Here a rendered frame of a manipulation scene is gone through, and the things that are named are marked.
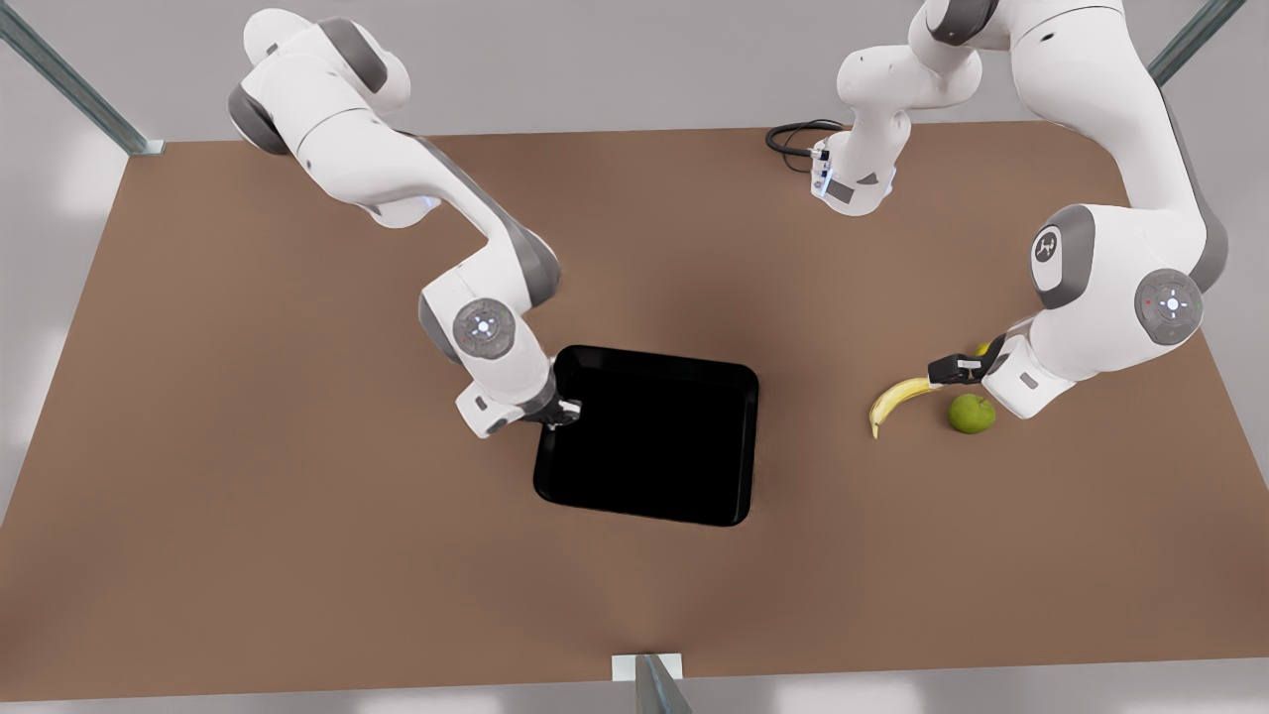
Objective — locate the yellow banana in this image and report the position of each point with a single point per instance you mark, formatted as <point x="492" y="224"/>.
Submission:
<point x="894" y="399"/>

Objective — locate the black square tray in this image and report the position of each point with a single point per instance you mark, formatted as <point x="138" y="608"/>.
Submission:
<point x="649" y="436"/>

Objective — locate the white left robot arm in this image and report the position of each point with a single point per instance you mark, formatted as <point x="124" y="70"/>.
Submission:
<point x="1100" y="89"/>

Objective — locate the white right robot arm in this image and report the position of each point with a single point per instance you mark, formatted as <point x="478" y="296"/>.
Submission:
<point x="397" y="169"/>

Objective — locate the green apple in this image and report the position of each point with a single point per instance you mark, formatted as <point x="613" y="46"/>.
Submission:
<point x="972" y="414"/>

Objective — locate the silver frame post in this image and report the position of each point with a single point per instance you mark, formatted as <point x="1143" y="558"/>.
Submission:
<point x="652" y="684"/>
<point x="1190" y="40"/>
<point x="69" y="79"/>

